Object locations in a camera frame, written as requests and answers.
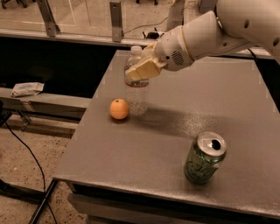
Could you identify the orange fruit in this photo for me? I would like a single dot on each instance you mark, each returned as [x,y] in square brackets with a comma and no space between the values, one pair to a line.
[119,109]

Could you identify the grey metal side shelf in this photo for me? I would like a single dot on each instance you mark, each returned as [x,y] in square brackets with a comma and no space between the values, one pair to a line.
[58,105]

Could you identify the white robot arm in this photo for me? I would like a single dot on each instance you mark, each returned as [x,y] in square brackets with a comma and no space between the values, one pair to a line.
[234,26]

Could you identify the black table leg bar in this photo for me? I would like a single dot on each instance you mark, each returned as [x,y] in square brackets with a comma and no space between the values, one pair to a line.
[43,203]

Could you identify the green soda can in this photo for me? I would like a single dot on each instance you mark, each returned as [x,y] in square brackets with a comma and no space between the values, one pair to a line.
[205,156]

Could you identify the metal rail bracket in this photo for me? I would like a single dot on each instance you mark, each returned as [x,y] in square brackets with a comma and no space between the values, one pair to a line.
[51,28]
[116,20]

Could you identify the middle metal rail bracket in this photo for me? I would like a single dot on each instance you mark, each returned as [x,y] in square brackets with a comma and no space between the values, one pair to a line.
[116,20]

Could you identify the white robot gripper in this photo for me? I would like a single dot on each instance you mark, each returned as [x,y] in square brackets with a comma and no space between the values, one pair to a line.
[171,52]

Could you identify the white wipes packet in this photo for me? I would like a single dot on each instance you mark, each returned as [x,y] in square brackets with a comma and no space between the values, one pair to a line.
[27,89]

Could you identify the clear plastic water bottle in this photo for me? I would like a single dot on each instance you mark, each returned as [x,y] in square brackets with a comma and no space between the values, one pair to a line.
[136,91]

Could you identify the left metal rail bracket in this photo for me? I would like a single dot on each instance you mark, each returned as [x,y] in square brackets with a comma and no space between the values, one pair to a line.
[51,28]

